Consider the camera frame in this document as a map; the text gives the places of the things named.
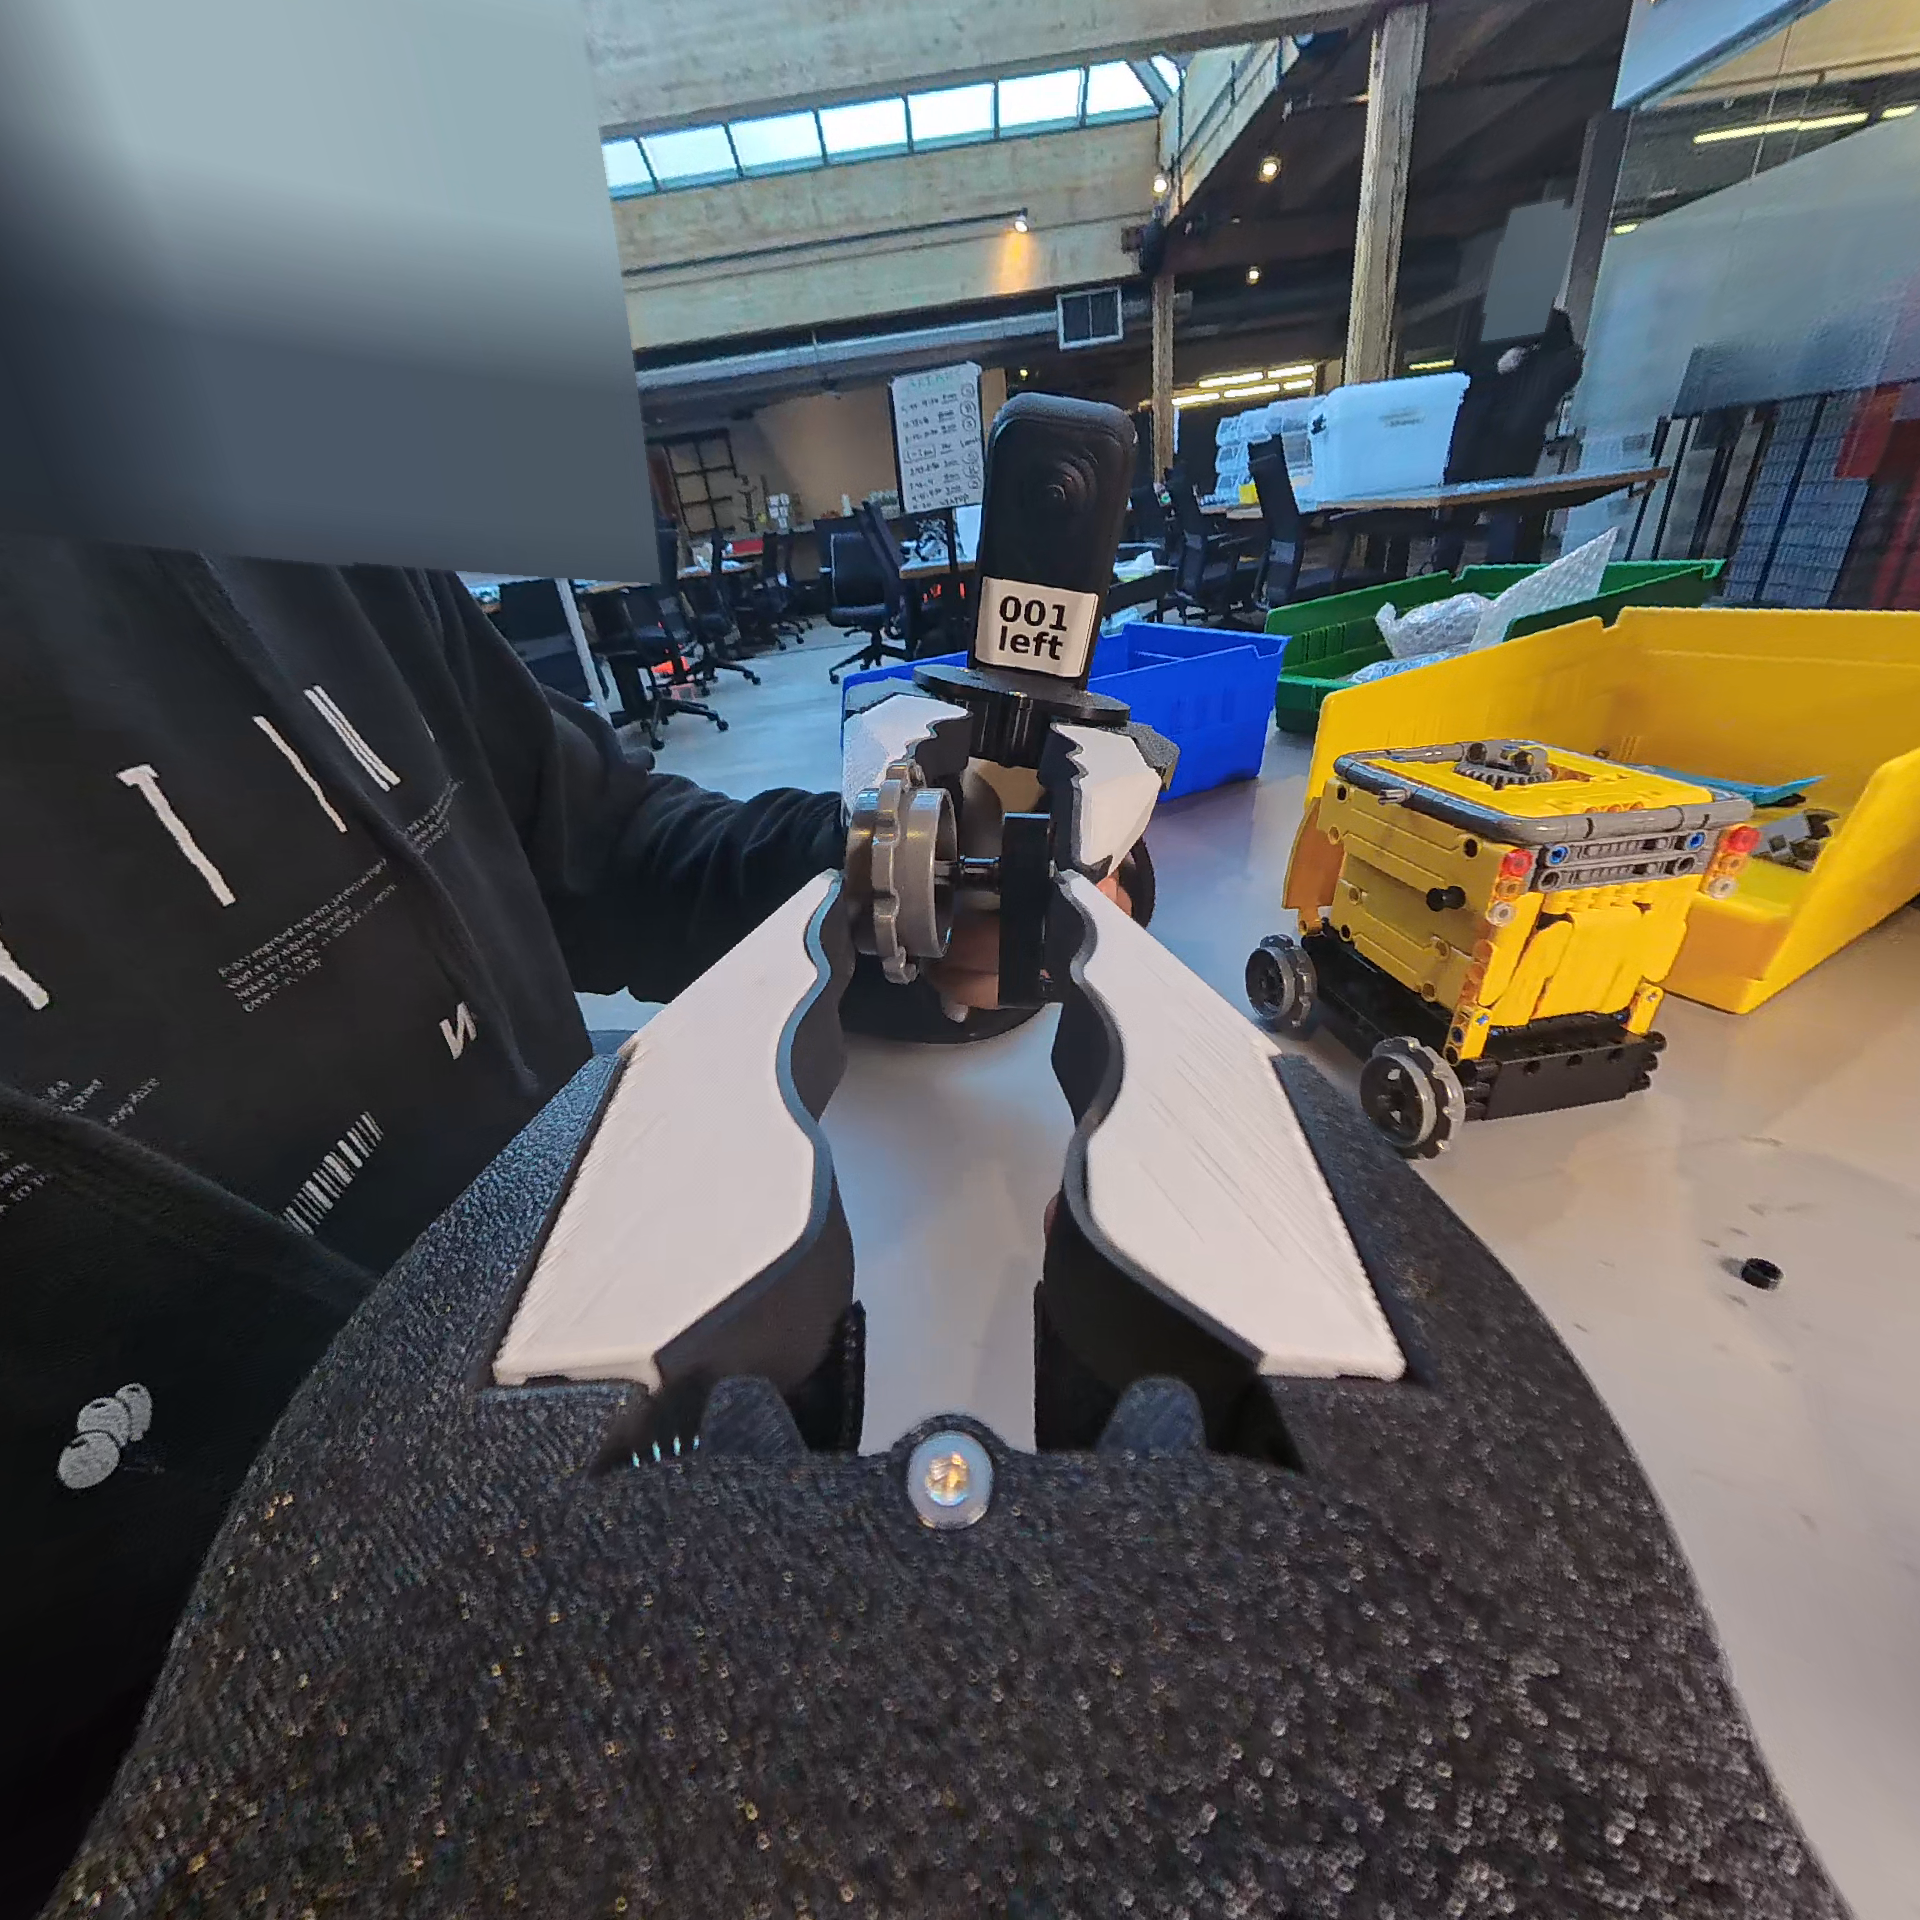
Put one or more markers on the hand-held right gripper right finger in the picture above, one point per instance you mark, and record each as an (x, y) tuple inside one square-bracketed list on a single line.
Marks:
[(1231, 1201)]

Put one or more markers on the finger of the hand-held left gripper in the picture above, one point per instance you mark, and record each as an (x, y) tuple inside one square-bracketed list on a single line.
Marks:
[(894, 741), (1111, 797)]

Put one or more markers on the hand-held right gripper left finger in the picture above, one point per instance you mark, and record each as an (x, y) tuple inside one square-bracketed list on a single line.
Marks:
[(661, 1201)]

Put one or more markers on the grey toothed brick wheel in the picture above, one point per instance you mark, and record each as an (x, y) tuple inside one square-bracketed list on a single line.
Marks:
[(893, 871)]

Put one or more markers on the thin black holed brick beam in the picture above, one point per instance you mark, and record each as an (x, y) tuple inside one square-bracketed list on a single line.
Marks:
[(1029, 901)]

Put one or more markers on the yellow toy brick vehicle model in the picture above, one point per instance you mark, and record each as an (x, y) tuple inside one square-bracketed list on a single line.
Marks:
[(1501, 901)]

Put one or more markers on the yellow storage bin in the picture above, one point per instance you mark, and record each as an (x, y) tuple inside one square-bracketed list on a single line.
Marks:
[(1802, 692)]

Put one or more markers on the grey desk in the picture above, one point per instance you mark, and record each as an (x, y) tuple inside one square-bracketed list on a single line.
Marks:
[(1681, 1382)]

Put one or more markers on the person's left hand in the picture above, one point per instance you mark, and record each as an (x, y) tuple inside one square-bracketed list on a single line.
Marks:
[(969, 901)]

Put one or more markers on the blue storage bin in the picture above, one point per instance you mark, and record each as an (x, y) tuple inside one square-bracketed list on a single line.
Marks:
[(1201, 706)]

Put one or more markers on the white printed sign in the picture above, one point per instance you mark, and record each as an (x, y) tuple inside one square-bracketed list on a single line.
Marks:
[(938, 442)]

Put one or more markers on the black office chair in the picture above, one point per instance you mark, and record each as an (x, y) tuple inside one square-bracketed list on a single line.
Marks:
[(646, 646)]

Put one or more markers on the green storage bin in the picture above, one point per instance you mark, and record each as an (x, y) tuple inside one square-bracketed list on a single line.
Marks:
[(1351, 631)]

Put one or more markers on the white plastic box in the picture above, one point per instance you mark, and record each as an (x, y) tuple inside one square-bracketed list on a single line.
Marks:
[(1351, 442)]

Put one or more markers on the white plastic bag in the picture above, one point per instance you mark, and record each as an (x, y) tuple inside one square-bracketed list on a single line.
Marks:
[(1487, 610)]

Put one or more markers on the roof skylight windows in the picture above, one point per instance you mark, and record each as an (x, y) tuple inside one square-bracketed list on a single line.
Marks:
[(873, 127)]

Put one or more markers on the wooden building column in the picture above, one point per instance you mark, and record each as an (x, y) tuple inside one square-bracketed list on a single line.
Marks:
[(1385, 181)]

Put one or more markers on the person in black hoodie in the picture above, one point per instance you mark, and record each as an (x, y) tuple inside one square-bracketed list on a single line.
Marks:
[(211, 961)]

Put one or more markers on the teal brick separator tool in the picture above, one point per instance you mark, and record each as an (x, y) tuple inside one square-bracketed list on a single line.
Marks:
[(1756, 797)]

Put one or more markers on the rack of coloured bins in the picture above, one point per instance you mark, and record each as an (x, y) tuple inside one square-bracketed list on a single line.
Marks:
[(1802, 496)]

